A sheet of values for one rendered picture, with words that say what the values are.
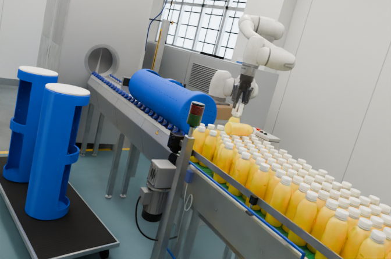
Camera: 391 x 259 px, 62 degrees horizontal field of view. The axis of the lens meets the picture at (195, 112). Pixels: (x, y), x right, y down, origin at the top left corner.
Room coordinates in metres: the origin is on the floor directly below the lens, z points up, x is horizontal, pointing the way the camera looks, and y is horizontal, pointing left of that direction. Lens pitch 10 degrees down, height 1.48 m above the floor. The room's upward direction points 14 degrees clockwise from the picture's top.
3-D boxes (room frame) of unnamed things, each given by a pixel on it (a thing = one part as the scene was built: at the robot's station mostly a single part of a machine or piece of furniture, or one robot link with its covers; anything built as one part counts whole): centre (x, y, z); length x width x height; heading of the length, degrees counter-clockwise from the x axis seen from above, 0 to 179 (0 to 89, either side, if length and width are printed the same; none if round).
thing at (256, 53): (1.85, -0.24, 1.56); 0.13 x 0.11 x 0.16; 95
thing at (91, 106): (3.59, 1.15, 0.31); 0.06 x 0.06 x 0.63; 35
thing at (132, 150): (2.86, 0.47, 0.31); 0.06 x 0.06 x 0.63; 35
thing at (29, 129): (2.51, 1.26, 0.59); 0.28 x 0.28 x 0.88
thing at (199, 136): (1.73, -0.05, 0.99); 0.07 x 0.07 x 0.19
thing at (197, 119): (1.44, 0.00, 1.18); 0.06 x 0.06 x 0.05
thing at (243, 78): (1.85, -0.23, 1.38); 0.08 x 0.07 x 0.09; 125
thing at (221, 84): (2.75, -0.15, 1.27); 0.18 x 0.16 x 0.22; 94
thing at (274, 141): (1.96, -0.43, 1.05); 0.20 x 0.10 x 0.10; 35
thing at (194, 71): (4.59, 0.07, 0.72); 2.15 x 0.54 x 1.45; 44
